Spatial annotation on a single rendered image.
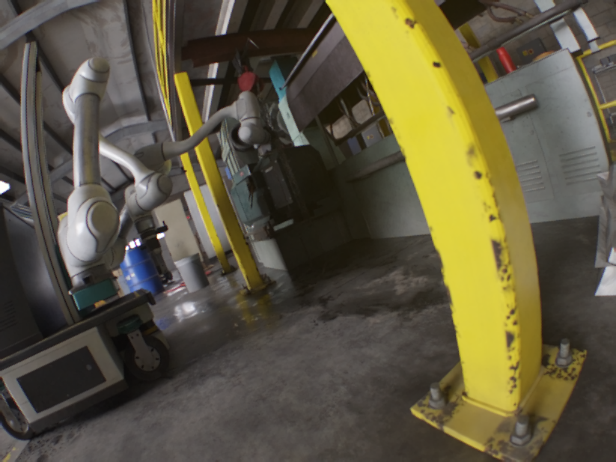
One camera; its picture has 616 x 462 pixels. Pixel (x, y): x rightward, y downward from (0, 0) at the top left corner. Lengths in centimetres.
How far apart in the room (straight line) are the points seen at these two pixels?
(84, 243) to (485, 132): 92
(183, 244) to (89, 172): 696
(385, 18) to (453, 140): 15
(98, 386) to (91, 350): 13
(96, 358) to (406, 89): 107
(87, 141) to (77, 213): 27
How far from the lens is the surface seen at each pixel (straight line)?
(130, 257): 483
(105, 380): 107
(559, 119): 116
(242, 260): 186
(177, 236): 787
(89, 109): 112
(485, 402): 47
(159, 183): 106
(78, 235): 88
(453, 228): 32
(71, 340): 105
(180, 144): 147
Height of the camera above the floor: 38
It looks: 5 degrees down
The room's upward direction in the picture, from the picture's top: 22 degrees counter-clockwise
